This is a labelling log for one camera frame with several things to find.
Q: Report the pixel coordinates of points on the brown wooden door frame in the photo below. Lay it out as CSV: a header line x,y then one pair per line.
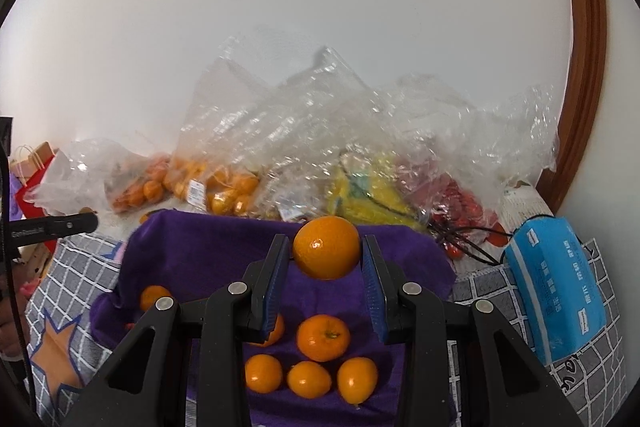
x,y
580,57

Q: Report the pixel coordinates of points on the person's left hand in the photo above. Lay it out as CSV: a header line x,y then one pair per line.
x,y
10,332

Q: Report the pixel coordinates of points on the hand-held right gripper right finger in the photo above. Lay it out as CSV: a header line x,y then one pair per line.
x,y
372,302

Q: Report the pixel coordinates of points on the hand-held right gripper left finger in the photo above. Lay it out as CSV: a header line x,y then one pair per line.
x,y
274,307

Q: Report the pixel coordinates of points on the white plastic bag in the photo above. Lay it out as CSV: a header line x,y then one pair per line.
x,y
65,177

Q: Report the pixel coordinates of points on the small red fruit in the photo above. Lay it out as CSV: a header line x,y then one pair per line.
x,y
129,326

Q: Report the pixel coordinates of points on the red paper bag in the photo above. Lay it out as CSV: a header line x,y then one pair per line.
x,y
30,202

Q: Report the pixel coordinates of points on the blue tissue pack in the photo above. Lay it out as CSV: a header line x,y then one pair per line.
x,y
555,287

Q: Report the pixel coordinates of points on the clear bag of red fruit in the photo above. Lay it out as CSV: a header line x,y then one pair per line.
x,y
450,197

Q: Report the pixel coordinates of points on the brown paper bag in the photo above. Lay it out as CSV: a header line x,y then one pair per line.
x,y
37,157

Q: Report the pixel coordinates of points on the clear bag of oranges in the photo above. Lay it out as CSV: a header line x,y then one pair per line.
x,y
140,192
225,192

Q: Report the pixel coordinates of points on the purple towel-lined tray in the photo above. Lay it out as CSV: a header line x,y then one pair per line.
x,y
210,257

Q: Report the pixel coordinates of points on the grey checked star blanket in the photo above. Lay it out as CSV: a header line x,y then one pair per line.
x,y
65,277

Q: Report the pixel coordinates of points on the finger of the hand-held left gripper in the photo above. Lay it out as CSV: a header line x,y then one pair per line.
x,y
82,223

